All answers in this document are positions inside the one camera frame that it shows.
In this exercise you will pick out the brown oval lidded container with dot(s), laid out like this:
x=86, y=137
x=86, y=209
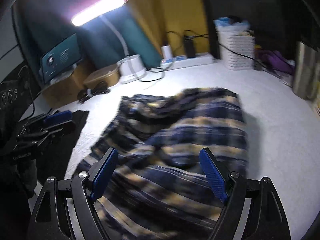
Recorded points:
x=110, y=75

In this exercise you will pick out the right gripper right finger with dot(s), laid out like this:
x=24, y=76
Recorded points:
x=266, y=218

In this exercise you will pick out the white plastic basket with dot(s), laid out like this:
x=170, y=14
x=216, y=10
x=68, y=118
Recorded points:
x=237, y=50

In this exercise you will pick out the white tablecloth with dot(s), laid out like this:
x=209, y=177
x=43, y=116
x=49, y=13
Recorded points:
x=283, y=131

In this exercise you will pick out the black power adapter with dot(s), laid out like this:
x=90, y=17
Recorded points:
x=189, y=48

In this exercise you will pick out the blue yellow plaid pants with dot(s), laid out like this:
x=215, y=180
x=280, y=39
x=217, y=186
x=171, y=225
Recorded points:
x=158, y=189

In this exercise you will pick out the stainless steel tumbler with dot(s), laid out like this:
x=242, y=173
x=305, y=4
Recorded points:
x=306, y=72

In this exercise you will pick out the purple cloth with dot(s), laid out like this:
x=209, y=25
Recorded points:
x=275, y=60

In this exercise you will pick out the teal curtain left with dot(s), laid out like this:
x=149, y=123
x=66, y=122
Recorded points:
x=42, y=24

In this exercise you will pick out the tablet with teal screen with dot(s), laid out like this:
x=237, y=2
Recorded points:
x=60, y=58

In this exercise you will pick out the black folded garment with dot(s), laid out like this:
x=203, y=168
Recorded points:
x=56, y=156

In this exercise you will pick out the cardboard box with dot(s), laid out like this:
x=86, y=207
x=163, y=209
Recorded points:
x=65, y=91

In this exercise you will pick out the white power strip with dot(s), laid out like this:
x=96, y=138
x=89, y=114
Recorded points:
x=182, y=61

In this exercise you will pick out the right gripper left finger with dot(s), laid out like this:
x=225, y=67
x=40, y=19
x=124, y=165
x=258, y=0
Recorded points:
x=50, y=218

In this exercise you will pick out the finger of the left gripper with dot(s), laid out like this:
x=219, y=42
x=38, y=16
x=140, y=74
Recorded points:
x=58, y=118
x=61, y=129

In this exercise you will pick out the yellow curtain left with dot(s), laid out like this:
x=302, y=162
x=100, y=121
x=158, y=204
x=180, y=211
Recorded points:
x=164, y=21

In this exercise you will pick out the white charger plug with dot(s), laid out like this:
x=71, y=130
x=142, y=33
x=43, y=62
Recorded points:
x=166, y=52

